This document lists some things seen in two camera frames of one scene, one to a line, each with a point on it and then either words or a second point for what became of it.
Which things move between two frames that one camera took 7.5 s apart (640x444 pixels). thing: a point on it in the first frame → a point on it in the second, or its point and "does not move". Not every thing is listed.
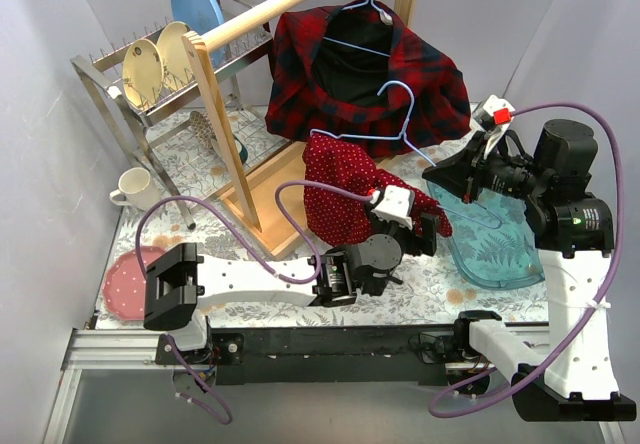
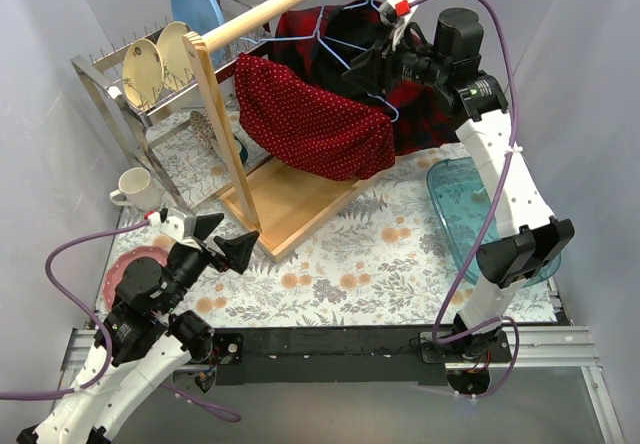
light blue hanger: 404,125 → 317,37
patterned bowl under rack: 203,129 does not move
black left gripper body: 428,234 → 208,248
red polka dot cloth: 338,217 → 311,127
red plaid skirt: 355,71 does not move
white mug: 136,188 does not move
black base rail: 325,355 does not move
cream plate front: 143,73 does not move
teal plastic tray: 491,236 does not move
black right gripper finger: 461,173 → 368,70
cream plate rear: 177,65 does not move
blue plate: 195,6 does not move
